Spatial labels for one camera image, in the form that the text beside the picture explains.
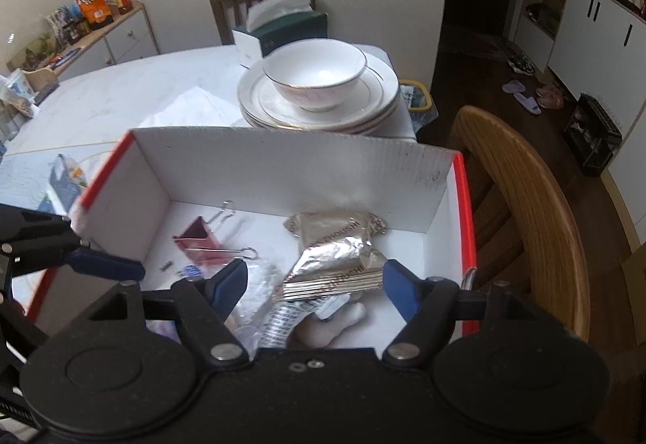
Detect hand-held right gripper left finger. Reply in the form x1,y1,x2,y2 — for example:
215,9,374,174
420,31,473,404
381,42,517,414
76,258,250,365

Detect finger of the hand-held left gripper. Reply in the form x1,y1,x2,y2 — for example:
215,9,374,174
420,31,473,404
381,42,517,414
0,295,48,361
0,204,146,281

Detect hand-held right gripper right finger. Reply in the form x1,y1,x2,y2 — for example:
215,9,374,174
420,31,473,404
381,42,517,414
381,260,571,367

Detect clear silver triangular packet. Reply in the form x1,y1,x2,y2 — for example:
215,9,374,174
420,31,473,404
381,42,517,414
224,260,283,349

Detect pink binder clip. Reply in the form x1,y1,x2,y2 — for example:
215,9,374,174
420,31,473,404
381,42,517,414
172,200,257,267

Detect silver barcode packet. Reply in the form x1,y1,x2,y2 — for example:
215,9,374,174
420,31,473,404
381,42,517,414
262,295,349,349

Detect foil snack packet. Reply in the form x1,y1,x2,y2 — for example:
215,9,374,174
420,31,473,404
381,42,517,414
273,210,388,304

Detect red cardboard box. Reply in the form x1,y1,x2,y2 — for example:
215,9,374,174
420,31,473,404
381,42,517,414
10,127,478,354

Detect wet wipes pack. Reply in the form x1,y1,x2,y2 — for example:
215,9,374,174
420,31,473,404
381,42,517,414
48,154,92,218

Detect light wooden chair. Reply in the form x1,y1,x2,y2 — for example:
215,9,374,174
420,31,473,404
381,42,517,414
447,105,591,344

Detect white paper sheet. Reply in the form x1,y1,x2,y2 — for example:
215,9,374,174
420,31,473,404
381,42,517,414
136,88,248,129

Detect white gold rimmed plate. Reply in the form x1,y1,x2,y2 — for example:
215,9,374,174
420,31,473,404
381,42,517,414
237,65,401,136
250,51,399,124

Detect small wooden tray box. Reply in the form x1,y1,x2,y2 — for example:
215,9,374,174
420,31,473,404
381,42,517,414
20,68,59,102

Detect yellow rimmed bin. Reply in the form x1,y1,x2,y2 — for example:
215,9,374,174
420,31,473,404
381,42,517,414
399,80,436,114

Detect low wooden side cabinet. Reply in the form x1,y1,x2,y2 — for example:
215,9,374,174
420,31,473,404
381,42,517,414
50,2,159,82

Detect white gold rimmed bowl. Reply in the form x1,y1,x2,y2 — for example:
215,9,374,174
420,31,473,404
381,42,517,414
261,39,368,111

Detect purple slipper pair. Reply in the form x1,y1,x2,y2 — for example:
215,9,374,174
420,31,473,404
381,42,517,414
502,80,542,116

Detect pink slipper pair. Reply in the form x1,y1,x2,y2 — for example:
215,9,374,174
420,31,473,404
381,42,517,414
536,86,565,110

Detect black plastic crate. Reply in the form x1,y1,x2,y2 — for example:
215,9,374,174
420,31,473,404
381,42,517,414
564,93,623,177

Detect dark sneakers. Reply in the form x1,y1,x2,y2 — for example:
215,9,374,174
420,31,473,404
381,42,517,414
507,54,536,75

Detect green white tissue box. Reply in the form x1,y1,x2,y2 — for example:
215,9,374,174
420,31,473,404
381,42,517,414
232,0,329,69

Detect white cabinet black handles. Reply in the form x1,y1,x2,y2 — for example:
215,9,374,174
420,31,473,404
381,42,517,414
547,0,646,122

